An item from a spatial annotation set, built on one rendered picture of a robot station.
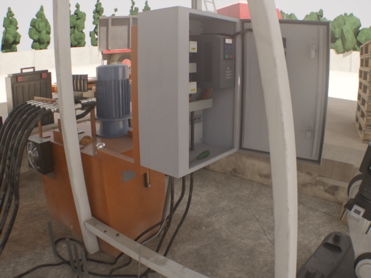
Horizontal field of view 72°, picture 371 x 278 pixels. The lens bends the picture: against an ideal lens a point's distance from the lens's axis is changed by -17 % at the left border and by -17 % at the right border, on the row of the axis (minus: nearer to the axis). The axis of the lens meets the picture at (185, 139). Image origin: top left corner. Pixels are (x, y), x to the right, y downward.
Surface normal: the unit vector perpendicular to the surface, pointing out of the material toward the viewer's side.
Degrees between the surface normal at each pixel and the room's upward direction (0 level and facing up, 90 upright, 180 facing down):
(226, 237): 0
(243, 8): 86
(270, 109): 93
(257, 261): 0
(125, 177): 90
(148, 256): 0
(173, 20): 90
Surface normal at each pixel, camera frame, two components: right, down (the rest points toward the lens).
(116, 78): 0.47, 0.24
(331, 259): 0.00, -0.96
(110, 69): 0.17, 0.27
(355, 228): -0.65, 0.58
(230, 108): -0.64, 0.21
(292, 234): 0.76, 0.01
